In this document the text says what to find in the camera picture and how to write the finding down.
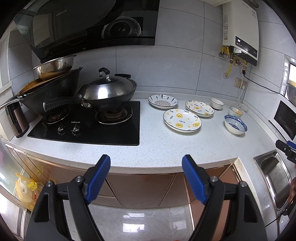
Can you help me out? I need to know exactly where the black range hood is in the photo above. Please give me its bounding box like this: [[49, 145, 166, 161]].
[[14, 0, 159, 63]]

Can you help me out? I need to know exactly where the person's right hand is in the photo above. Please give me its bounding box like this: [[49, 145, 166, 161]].
[[288, 178, 296, 202]]

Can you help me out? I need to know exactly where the white microwave oven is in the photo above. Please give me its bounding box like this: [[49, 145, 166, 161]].
[[268, 55, 296, 141]]

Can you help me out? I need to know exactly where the wall power socket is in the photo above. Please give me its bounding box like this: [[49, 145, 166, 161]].
[[234, 78, 247, 89]]

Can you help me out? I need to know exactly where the black wok on left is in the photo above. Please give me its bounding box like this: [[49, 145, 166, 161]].
[[1, 67, 83, 115]]

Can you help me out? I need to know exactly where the white bowl gold rim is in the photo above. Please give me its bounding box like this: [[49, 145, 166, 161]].
[[210, 98, 224, 110]]

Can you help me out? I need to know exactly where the small yellow bear plate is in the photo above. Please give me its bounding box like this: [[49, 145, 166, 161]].
[[185, 100, 214, 118]]

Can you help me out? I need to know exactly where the white plate mandala pattern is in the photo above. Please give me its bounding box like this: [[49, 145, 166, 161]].
[[148, 94, 179, 109]]

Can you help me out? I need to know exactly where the white bowl orange flower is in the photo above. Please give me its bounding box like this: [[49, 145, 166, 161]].
[[228, 106, 243, 118]]

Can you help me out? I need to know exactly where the blue white patterned bowl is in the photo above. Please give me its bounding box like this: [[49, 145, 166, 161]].
[[224, 114, 248, 136]]

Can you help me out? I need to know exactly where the yellow plastic bag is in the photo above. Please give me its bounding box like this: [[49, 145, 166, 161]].
[[15, 173, 44, 211]]

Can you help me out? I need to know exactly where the black gas stove top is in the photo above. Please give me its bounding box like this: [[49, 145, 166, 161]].
[[28, 101, 140, 146]]

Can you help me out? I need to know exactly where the wok with steel lid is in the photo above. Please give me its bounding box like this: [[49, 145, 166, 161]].
[[43, 67, 138, 112]]

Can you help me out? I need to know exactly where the stainless steel sink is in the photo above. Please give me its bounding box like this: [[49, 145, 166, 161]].
[[253, 150, 292, 217]]

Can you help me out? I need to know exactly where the yellow gas hose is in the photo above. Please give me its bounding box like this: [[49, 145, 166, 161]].
[[218, 46, 248, 77]]

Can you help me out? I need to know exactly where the white gas water heater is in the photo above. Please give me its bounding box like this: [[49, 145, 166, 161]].
[[222, 0, 259, 66]]

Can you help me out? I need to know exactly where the black power cable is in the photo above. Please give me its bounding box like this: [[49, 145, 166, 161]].
[[241, 67, 284, 95]]

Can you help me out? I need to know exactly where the white power cable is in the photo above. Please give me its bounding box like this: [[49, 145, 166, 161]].
[[236, 85, 246, 110]]

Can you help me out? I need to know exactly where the wooden cutting board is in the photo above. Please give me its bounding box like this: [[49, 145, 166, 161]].
[[17, 74, 67, 95]]

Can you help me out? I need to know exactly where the large yellow bear plate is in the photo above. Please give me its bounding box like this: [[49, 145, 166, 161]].
[[163, 108, 202, 133]]

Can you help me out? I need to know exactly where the stainless steel basin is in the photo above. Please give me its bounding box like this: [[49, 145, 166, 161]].
[[33, 55, 76, 80]]

